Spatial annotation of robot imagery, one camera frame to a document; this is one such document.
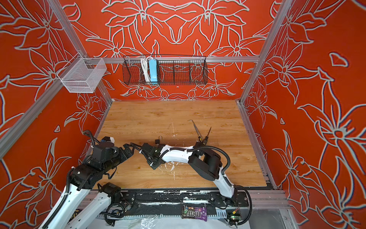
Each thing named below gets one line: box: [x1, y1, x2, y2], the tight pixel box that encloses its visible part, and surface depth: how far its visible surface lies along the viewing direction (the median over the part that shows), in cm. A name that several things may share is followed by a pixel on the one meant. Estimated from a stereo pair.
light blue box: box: [148, 59, 158, 85], surface depth 92 cm
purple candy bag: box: [181, 205, 208, 222], surface depth 70 cm
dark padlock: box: [154, 135, 163, 145], surface depth 98 cm
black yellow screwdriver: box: [202, 126, 213, 146], surface depth 97 cm
